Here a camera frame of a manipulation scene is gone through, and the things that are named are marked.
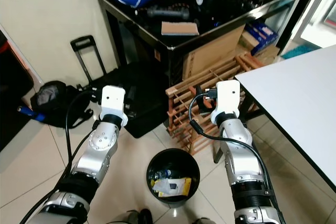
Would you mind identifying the black round rubbish bin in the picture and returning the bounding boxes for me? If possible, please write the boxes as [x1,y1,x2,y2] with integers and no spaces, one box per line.
[146,148,201,204]

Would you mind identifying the wooden wine rack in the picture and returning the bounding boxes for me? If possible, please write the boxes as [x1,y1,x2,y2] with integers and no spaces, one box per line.
[165,51,264,156]

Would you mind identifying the black backpack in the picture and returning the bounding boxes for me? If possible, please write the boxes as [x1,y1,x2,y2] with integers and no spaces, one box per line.
[30,80,91,129]

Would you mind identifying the brown cardboard sheet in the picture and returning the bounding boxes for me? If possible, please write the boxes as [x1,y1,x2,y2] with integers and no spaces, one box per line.
[182,23,247,81]

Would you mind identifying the black trolley case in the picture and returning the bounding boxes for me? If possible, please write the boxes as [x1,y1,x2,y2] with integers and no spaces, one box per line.
[69,35,172,139]

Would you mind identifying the brown book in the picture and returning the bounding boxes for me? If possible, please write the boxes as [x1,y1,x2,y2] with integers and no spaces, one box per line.
[160,21,201,37]

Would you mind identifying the blue stick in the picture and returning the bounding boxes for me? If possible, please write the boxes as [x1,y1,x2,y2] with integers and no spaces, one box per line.
[16,105,47,122]

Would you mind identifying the black glass table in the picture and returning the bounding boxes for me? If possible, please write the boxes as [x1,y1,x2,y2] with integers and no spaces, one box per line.
[95,0,327,86]

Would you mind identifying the dark furniture with red edge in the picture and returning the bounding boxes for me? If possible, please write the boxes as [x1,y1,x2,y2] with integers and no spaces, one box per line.
[0,29,35,152]

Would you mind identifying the blue printed box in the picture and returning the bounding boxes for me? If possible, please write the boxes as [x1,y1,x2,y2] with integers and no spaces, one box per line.
[244,20,278,55]

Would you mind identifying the white table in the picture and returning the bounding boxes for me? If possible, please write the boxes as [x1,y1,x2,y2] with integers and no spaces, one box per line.
[235,44,336,194]

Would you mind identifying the clear plastic bottle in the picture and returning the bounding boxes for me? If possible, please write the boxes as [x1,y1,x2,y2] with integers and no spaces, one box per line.
[152,168,172,180]

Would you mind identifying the black cylindrical torch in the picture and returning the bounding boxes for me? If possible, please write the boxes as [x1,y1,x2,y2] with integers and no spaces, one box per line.
[146,5,191,20]

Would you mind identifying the yellow white packet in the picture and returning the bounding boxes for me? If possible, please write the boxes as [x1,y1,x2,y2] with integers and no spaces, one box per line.
[152,177,192,199]

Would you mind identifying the teal mat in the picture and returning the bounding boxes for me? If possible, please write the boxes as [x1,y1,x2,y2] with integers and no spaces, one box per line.
[280,42,320,60]

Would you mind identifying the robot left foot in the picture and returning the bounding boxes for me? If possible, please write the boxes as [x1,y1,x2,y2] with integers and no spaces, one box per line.
[120,209,154,224]

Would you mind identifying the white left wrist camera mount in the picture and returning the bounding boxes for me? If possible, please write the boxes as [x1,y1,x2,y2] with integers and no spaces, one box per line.
[99,85,128,126]

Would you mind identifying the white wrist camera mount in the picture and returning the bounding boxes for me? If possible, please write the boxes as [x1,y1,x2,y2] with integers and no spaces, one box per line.
[99,85,128,126]
[210,80,242,125]

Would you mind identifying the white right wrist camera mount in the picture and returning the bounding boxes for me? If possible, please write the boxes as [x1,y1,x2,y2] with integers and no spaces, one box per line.
[210,80,242,125]

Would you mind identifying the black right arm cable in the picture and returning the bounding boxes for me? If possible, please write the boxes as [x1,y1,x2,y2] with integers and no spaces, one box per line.
[187,91,285,224]

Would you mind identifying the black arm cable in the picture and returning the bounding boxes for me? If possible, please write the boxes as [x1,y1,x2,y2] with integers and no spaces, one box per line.
[19,89,101,224]
[187,91,285,224]

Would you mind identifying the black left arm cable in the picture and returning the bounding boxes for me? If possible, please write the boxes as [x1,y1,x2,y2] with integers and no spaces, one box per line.
[19,89,101,224]

